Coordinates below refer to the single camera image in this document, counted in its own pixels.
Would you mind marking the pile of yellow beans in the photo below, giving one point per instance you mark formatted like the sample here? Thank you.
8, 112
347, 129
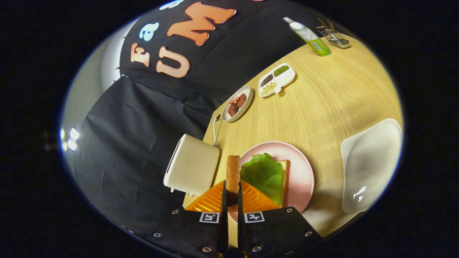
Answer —
269, 88

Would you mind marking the green label drink bottle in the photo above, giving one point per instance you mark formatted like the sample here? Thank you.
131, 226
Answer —
312, 37

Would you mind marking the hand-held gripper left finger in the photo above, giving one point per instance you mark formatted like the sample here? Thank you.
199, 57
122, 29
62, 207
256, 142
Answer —
224, 222

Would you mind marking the small white meat plate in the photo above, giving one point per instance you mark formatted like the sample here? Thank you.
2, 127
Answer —
247, 107

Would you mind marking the white bread slice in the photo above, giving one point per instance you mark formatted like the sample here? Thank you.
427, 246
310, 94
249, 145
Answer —
285, 179

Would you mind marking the large white plate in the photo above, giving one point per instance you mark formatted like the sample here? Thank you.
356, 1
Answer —
373, 165

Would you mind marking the green lettuce leaf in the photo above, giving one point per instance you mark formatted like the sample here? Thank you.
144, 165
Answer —
263, 175

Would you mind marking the brown toast slice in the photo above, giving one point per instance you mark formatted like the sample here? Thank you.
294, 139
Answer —
233, 172

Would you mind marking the white divided dish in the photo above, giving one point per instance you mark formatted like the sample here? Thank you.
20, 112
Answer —
287, 77

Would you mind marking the pile of green beans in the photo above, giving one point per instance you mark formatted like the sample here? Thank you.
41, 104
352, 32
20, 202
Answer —
281, 70

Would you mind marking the red sausage slice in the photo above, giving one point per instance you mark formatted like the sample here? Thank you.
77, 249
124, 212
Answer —
233, 99

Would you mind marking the metal utensil holder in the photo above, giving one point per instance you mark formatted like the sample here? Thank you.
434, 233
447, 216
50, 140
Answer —
337, 38

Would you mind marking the black backdrop cloth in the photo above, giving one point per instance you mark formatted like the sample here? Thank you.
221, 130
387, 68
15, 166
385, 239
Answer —
143, 143

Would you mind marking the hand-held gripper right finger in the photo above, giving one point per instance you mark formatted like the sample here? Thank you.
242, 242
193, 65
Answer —
241, 222

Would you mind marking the brown meat piece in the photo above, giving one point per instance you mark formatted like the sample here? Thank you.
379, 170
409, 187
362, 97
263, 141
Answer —
241, 100
233, 109

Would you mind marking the white toaster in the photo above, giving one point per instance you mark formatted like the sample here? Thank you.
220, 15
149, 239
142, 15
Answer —
192, 165

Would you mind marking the pile of dark beans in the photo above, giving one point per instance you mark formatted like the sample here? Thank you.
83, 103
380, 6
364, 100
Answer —
267, 79

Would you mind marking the pink plate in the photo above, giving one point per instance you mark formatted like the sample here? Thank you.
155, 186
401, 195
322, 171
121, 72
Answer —
301, 172

